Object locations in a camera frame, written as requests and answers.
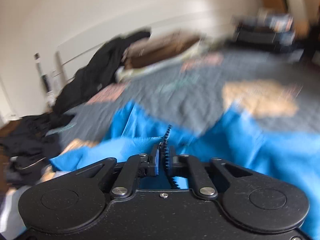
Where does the blue zip-up jacket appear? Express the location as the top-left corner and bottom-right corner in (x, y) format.
(50, 101), (319, 239)

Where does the black clothes pile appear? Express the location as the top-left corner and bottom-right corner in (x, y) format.
(1, 112), (75, 189)

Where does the brown folded clothes stack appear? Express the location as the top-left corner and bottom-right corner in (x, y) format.
(115, 30), (206, 83)

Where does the dark folded clothes stack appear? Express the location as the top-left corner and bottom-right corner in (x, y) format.
(232, 14), (319, 65)

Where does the black coat on bed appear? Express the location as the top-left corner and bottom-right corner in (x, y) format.
(53, 30), (151, 114)

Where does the grey patchwork quilt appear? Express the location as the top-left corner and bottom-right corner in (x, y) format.
(57, 48), (319, 147)

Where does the black hairbrush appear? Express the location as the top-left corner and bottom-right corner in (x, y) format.
(41, 74), (51, 93)

